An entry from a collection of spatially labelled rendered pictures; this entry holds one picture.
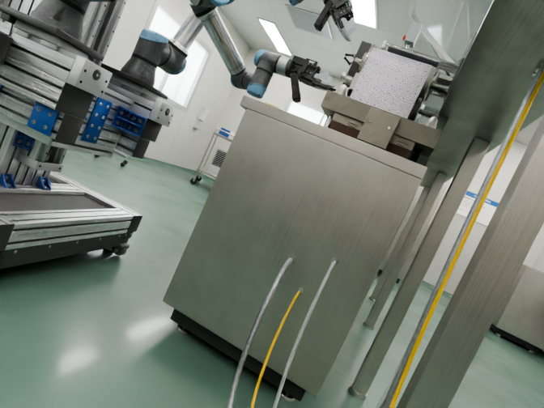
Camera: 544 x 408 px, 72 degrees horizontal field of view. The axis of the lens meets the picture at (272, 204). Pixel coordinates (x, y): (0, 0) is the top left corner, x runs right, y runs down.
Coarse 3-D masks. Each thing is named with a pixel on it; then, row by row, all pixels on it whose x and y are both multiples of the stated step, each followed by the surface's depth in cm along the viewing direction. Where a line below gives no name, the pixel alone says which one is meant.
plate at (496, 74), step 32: (512, 0) 66; (480, 32) 79; (512, 32) 75; (480, 64) 92; (512, 64) 85; (448, 96) 119; (480, 96) 109; (512, 96) 100; (448, 128) 150; (480, 128) 134; (448, 160) 203
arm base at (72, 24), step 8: (48, 0) 115; (56, 0) 115; (64, 0) 116; (40, 8) 115; (48, 8) 115; (56, 8) 115; (64, 8) 116; (72, 8) 118; (80, 8) 120; (32, 16) 115; (40, 16) 114; (48, 16) 114; (56, 16) 115; (64, 16) 117; (72, 16) 118; (80, 16) 121; (56, 24) 115; (64, 24) 116; (72, 24) 118; (80, 24) 122; (72, 32) 119; (80, 32) 122; (80, 40) 124
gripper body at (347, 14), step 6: (324, 0) 155; (330, 0) 154; (336, 0) 154; (342, 0) 151; (348, 0) 150; (336, 6) 151; (342, 6) 152; (348, 6) 151; (330, 12) 154; (336, 12) 151; (342, 12) 152; (348, 12) 151; (348, 18) 156; (336, 24) 156
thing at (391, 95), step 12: (372, 72) 145; (360, 84) 146; (372, 84) 145; (384, 84) 144; (396, 84) 142; (408, 84) 141; (360, 96) 146; (372, 96) 145; (384, 96) 143; (396, 96) 142; (408, 96) 141; (384, 108) 143; (396, 108) 142; (408, 108) 141
